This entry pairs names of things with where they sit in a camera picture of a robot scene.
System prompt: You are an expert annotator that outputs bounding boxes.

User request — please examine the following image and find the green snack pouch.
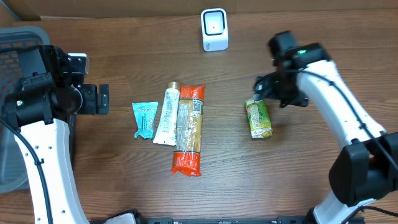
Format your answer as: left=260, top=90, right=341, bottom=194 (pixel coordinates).
left=245, top=98, right=272, bottom=139

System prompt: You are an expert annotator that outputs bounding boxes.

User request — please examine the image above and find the teal snack packet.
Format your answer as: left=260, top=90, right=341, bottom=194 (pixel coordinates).
left=132, top=102, right=159, bottom=139

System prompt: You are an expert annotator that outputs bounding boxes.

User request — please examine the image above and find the white tube gold cap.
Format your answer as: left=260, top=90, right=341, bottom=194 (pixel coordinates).
left=153, top=82, right=180, bottom=146

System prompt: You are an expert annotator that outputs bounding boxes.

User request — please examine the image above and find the orange spaghetti packet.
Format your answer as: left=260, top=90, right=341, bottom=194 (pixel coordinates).
left=171, top=84, right=205, bottom=176

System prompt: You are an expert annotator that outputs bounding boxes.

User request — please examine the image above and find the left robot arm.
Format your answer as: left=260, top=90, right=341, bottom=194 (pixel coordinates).
left=1, top=45, right=109, bottom=223

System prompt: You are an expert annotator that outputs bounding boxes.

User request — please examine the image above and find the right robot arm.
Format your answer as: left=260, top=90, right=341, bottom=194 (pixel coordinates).
left=254, top=30, right=397, bottom=223

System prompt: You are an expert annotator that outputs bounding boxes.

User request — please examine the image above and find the white barcode scanner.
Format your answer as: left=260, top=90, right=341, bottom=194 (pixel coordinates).
left=200, top=8, right=229, bottom=52

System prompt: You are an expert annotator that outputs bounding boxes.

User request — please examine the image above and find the grey plastic shopping basket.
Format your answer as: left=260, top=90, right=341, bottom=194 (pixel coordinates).
left=1, top=26, right=89, bottom=194

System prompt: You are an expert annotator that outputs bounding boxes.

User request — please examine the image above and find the brown cardboard backdrop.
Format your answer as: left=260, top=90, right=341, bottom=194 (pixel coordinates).
left=3, top=0, right=397, bottom=21

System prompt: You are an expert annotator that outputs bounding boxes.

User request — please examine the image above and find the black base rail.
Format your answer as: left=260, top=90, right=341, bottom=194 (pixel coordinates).
left=136, top=216, right=305, bottom=224

